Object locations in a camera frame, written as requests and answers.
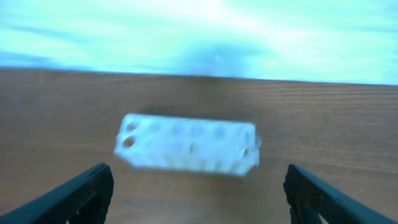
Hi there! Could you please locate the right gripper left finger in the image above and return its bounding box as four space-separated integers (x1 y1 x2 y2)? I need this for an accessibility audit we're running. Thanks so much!
0 162 114 224

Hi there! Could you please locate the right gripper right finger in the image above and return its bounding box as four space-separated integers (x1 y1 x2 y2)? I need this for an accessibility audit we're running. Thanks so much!
283 164 398 224

